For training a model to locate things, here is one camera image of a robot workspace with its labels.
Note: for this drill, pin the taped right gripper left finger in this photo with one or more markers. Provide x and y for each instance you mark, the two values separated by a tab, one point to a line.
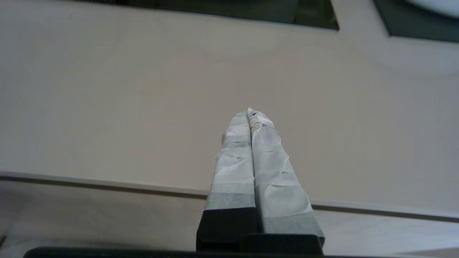
233	172

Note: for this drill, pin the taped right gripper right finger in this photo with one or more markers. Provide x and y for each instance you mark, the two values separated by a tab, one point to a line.
279	186

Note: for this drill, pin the white pot with steel insert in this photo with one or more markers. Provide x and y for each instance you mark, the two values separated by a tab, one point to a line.
441	6

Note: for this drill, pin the wide black glass cooktop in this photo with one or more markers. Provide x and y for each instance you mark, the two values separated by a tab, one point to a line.
251	10

